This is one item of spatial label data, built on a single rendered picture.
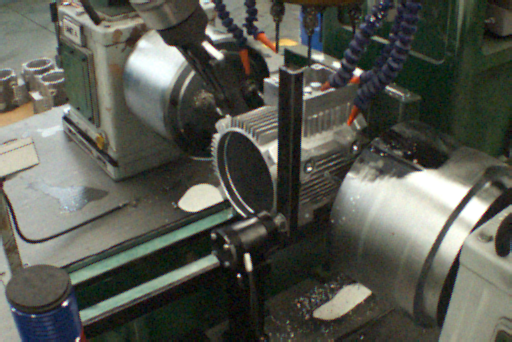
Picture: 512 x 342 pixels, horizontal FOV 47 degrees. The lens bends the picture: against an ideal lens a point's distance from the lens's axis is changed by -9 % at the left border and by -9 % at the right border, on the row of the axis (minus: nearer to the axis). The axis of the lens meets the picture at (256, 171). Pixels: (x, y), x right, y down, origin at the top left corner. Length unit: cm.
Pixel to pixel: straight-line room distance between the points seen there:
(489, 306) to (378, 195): 22
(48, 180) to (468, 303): 105
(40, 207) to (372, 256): 82
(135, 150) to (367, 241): 74
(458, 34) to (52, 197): 92
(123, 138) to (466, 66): 75
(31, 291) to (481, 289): 46
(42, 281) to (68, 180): 96
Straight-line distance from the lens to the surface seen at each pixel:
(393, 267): 79
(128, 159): 143
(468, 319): 73
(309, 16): 94
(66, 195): 143
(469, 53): 106
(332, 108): 103
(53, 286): 52
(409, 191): 79
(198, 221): 109
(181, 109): 117
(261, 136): 96
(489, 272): 67
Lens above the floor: 155
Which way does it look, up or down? 31 degrees down
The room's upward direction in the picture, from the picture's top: straight up
